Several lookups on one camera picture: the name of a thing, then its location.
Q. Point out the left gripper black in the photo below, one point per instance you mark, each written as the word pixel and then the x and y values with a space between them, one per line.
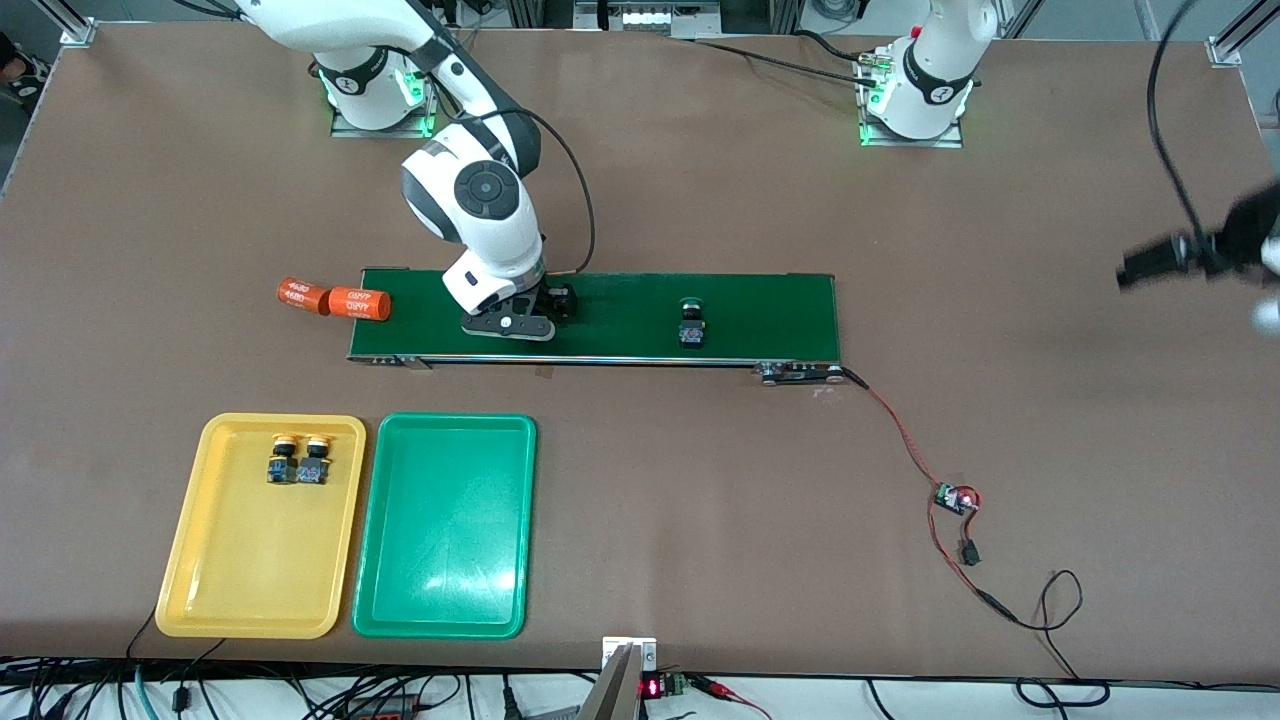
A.
pixel 1238 237

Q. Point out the red clip leads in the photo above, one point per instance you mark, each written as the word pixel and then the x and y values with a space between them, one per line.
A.
pixel 720 690

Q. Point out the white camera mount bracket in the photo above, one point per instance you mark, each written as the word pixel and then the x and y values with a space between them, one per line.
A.
pixel 645 650

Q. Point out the green conveyor belt unit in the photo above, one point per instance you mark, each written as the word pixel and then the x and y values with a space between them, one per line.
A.
pixel 620 340

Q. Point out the yellow push button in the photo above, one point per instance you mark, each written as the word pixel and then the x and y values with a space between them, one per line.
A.
pixel 315 462
pixel 283 462

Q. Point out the orange 4680 cylinder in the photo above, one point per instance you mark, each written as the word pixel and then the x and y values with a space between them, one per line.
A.
pixel 300 296
pixel 362 303

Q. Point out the grey metal mount bar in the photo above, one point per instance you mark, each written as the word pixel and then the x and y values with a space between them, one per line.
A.
pixel 610 695

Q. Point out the orange power strip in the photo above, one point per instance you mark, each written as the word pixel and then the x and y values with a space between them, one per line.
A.
pixel 380 712

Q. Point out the small red digit display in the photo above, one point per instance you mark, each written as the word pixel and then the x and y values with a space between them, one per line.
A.
pixel 655 687

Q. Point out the silver lit device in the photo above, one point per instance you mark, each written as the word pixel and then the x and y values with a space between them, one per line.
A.
pixel 645 17

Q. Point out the green push button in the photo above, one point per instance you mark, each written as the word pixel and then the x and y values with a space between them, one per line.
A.
pixel 691 328

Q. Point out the small green controller board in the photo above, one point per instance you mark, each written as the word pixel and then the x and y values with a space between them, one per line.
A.
pixel 955 498

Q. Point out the yellow plastic tray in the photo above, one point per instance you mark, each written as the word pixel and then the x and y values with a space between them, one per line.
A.
pixel 230 560

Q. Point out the small black plug connector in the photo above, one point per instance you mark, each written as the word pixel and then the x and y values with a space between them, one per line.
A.
pixel 969 552

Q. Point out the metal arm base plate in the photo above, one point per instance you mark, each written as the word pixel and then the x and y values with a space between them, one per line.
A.
pixel 950 140
pixel 436 110

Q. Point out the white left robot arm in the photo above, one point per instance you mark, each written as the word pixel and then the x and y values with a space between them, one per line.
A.
pixel 935 80

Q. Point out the aluminium frame post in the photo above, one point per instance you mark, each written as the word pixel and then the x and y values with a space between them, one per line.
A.
pixel 1235 40
pixel 70 25

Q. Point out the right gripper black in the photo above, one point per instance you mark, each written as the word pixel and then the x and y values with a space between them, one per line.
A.
pixel 549 297

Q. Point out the dark shoe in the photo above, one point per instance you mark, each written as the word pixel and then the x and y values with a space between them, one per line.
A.
pixel 22 72

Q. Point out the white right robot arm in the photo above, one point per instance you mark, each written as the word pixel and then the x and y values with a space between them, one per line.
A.
pixel 485 195

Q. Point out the green plastic tray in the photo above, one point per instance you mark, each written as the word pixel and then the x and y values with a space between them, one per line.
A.
pixel 445 520

